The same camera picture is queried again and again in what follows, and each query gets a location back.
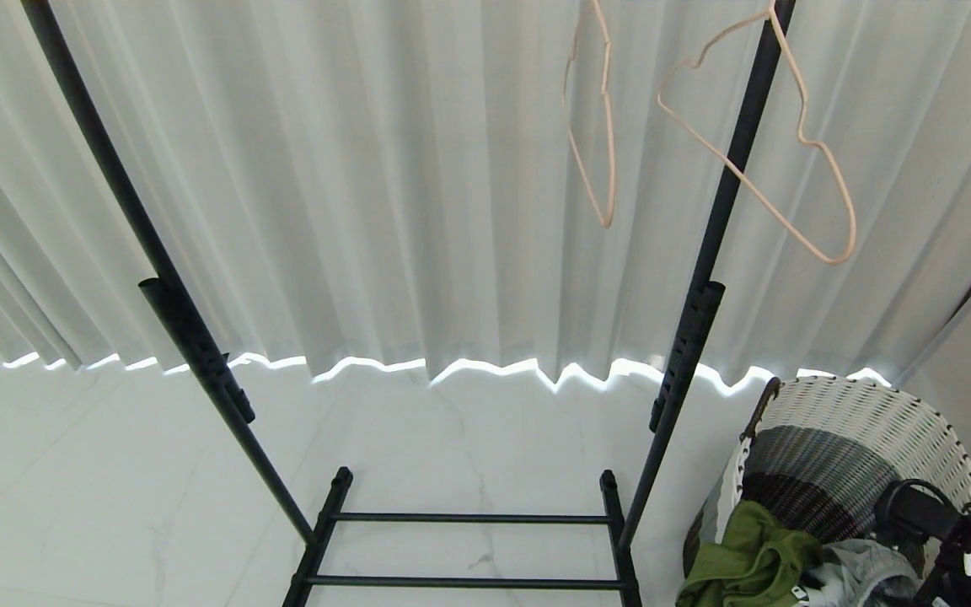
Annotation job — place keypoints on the pink clothes hanger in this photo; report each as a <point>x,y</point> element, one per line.
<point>789,226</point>
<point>608,221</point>

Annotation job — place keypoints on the pale grey shorts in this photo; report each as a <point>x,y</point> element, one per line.
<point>865,569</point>

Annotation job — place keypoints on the black clothes rack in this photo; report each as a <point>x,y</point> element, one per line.
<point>190,337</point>

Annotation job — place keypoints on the white laundry basket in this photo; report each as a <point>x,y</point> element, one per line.
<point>873,421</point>

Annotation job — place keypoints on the white curtain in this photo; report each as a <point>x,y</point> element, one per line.
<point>367,169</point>

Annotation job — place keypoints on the green garment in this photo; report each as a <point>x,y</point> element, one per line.
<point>755,556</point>

